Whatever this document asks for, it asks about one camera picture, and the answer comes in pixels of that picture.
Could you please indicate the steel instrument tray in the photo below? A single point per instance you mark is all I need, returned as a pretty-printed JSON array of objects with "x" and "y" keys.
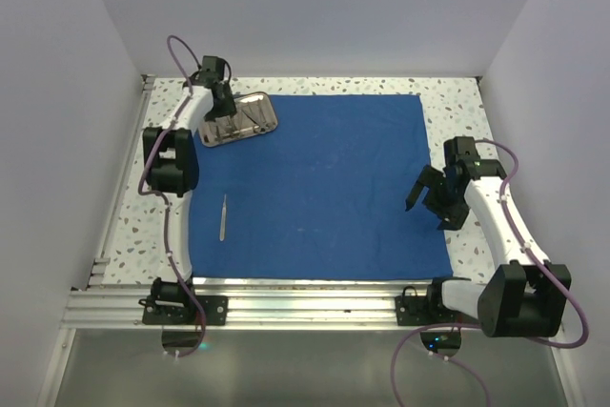
[{"x": 216, "y": 132}]

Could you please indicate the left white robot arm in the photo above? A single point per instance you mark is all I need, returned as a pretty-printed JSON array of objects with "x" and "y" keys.
[{"x": 171, "y": 170}]

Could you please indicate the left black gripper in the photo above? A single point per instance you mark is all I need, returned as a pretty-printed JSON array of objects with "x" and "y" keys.
[{"x": 229, "y": 108}]

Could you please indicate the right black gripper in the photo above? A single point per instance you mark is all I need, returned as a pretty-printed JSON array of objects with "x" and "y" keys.
[{"x": 452, "y": 216}]

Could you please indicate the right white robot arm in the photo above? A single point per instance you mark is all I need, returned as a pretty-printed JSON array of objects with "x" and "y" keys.
[{"x": 526, "y": 295}]

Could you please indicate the steel forceps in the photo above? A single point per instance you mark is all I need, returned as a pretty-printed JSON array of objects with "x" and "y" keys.
[{"x": 237, "y": 124}]

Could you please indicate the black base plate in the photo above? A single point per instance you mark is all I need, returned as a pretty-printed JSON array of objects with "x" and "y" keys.
[
  {"x": 417, "y": 308},
  {"x": 215, "y": 308}
]

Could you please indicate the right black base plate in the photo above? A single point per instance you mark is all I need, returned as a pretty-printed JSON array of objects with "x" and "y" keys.
[{"x": 417, "y": 308}]

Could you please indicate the aluminium front rail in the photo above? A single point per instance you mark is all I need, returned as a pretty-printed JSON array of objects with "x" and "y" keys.
[{"x": 253, "y": 307}]

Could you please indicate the steel surgical scissors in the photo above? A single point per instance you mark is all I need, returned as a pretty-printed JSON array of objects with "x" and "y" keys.
[{"x": 262, "y": 119}]

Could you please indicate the blue surgical cloth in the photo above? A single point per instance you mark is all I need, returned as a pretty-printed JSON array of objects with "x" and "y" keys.
[{"x": 322, "y": 197}]

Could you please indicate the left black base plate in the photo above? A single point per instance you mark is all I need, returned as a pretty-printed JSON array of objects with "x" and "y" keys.
[{"x": 215, "y": 308}]

